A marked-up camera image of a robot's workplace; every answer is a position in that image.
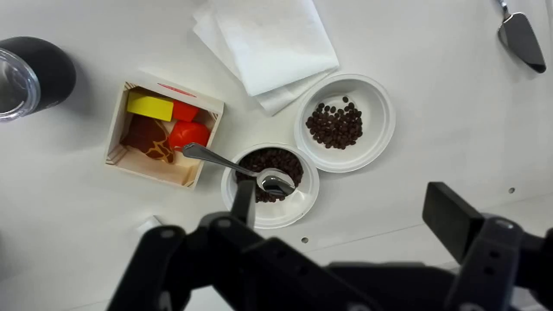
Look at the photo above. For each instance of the black spatula utensil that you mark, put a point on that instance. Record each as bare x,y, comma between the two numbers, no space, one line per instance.
520,39

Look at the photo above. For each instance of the small wooden toy box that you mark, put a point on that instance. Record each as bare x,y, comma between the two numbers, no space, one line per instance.
183,172

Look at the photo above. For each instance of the yellow toy block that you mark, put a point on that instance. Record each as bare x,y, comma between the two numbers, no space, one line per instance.
150,106

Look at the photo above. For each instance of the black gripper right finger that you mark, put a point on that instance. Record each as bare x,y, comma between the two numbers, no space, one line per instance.
495,255

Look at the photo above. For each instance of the white bowl with spoon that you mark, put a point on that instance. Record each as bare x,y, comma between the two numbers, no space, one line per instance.
278,213

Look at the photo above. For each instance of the silver metal spoon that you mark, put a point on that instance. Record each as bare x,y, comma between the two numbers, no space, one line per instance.
271,180

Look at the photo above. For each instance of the black insulated tumbler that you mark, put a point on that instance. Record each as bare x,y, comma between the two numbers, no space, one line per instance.
36,75

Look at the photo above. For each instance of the brown toy steak piece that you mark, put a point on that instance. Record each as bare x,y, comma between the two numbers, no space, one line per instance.
150,137

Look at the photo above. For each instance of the white paper napkin stack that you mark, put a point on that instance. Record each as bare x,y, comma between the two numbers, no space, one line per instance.
278,49

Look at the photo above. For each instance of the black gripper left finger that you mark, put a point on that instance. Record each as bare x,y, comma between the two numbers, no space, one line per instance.
224,253

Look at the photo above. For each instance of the red toy tomato piece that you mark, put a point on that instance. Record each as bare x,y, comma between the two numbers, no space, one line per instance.
188,127

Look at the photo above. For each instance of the white bowl of coffee beans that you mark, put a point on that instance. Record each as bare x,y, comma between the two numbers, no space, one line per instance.
380,122

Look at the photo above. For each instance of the coffee beans in near bowl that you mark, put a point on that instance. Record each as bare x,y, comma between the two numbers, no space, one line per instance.
336,127

